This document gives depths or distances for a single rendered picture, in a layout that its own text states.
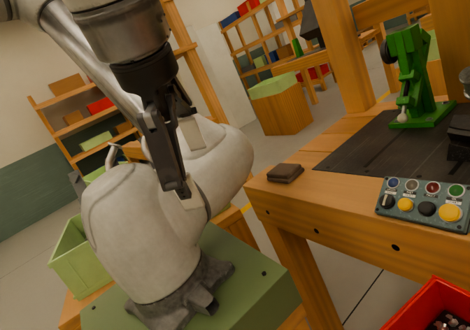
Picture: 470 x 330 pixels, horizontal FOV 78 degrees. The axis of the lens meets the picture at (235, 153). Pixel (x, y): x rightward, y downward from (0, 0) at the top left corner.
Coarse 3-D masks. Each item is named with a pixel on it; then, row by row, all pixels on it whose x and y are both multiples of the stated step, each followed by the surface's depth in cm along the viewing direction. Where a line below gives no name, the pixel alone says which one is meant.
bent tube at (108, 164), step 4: (108, 144) 125; (112, 144) 124; (116, 144) 124; (112, 148) 124; (116, 148) 125; (120, 148) 127; (108, 152) 124; (112, 152) 123; (116, 152) 125; (108, 156) 123; (112, 156) 123; (108, 160) 122; (112, 160) 123; (108, 164) 122; (112, 164) 123; (108, 168) 121
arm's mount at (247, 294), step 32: (224, 256) 62; (256, 256) 57; (224, 288) 53; (256, 288) 50; (288, 288) 51; (96, 320) 61; (128, 320) 57; (192, 320) 50; (224, 320) 47; (256, 320) 48
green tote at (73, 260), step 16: (224, 208) 111; (80, 224) 130; (64, 240) 111; (80, 240) 126; (64, 256) 93; (80, 256) 95; (96, 256) 96; (64, 272) 94; (80, 272) 95; (96, 272) 97; (80, 288) 96; (96, 288) 98
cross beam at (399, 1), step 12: (372, 0) 103; (384, 0) 100; (396, 0) 97; (408, 0) 95; (420, 0) 92; (360, 12) 108; (372, 12) 105; (384, 12) 102; (396, 12) 99; (408, 12) 96; (360, 24) 111; (372, 24) 107
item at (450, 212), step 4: (444, 204) 48; (448, 204) 47; (452, 204) 46; (440, 208) 48; (444, 208) 47; (448, 208) 46; (452, 208) 46; (456, 208) 46; (440, 212) 47; (444, 212) 47; (448, 212) 46; (452, 212) 46; (456, 212) 46; (460, 212) 46; (440, 216) 47; (444, 216) 46; (448, 216) 46; (452, 216) 46; (456, 216) 45; (448, 220) 46; (452, 220) 46
